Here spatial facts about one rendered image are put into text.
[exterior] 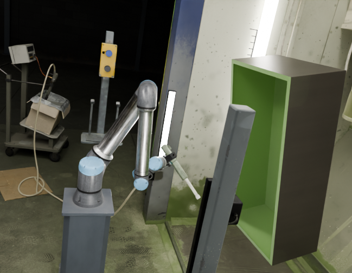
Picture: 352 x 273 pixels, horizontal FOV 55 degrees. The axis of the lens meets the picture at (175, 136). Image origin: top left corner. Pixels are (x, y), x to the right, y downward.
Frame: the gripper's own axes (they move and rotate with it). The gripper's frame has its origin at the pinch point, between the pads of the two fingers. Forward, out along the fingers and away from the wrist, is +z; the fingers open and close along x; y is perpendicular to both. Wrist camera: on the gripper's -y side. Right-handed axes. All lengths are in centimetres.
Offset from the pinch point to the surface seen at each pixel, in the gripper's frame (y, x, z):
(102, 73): 5, -87, -5
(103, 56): -4, -96, -10
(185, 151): -9.2, -2.5, 37.3
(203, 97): -48, -30, 24
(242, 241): -3, 92, 61
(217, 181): -41, 30, -171
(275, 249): -31, 87, -34
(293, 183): -63, 57, -50
